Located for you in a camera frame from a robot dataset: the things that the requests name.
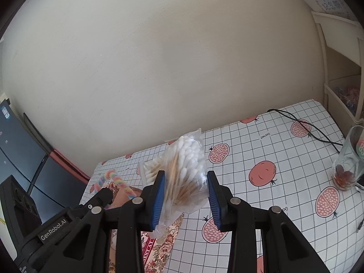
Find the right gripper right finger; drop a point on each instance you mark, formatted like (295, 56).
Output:
(218, 202)

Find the glass mug with dates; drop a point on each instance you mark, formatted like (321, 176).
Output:
(348, 166)

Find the pomegranate grid tablecloth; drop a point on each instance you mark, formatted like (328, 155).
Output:
(266, 160)

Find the cream drawer shelf unit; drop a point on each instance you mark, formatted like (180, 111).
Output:
(341, 39)

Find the bag of cotton swabs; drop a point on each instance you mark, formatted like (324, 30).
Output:
(186, 183)

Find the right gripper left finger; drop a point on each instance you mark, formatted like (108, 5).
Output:
(153, 199)

